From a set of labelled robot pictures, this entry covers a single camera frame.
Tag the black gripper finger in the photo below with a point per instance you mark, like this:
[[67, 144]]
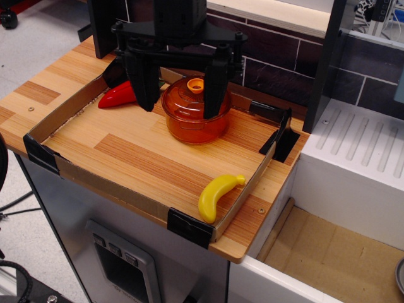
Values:
[[143, 75], [217, 75]]

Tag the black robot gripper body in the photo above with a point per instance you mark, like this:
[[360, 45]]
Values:
[[179, 36]]

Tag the orange transparent pot lid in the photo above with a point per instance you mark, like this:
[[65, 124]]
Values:
[[184, 100]]

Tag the orange transparent toy pot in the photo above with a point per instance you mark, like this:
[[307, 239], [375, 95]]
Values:
[[188, 125]]

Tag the red toy chili pepper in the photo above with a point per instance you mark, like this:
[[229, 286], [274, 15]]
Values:
[[120, 95]]

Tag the yellow toy banana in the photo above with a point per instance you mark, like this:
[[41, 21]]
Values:
[[211, 194]]

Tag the cardboard fence with black tape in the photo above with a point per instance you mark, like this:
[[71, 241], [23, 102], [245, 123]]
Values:
[[129, 156]]

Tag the white toy sink unit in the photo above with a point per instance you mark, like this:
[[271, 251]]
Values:
[[335, 234]]

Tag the grey toy dishwasher front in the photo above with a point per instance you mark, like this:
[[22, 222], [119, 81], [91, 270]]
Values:
[[129, 269]]

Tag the dark shelf upright post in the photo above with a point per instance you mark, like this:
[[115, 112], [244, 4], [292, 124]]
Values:
[[315, 105]]

